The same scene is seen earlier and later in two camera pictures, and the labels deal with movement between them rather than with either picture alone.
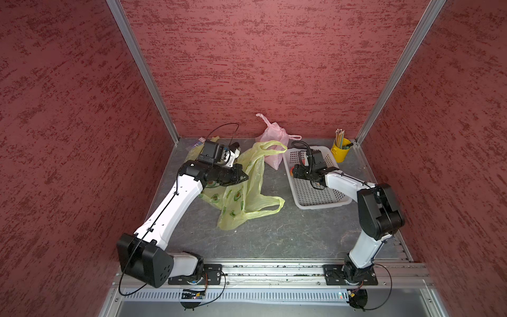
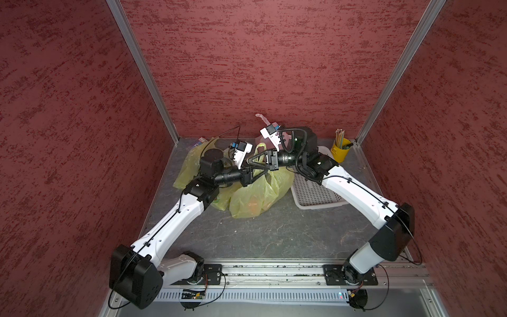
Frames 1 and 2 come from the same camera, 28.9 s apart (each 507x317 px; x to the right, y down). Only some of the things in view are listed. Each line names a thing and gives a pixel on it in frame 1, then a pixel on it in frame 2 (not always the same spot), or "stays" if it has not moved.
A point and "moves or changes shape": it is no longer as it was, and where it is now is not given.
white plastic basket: x=305 y=197 stays
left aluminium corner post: x=119 y=12 stays
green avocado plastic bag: x=237 y=200 moves or changes shape
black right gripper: x=299 y=169 → x=275 y=164
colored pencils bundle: x=339 y=137 stays
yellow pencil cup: x=340 y=154 stays
